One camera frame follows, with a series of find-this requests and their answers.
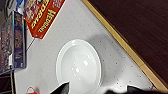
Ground blue game box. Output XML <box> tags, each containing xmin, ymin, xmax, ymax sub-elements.
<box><xmin>0</xmin><ymin>10</ymin><xmax>28</xmax><ymax>75</ymax></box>

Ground red board game box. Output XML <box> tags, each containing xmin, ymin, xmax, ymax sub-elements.
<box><xmin>23</xmin><ymin>0</ymin><xmax>67</xmax><ymax>40</ymax></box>

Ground white board game box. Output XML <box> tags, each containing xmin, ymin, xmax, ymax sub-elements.
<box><xmin>5</xmin><ymin>0</ymin><xmax>26</xmax><ymax>15</ymax></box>

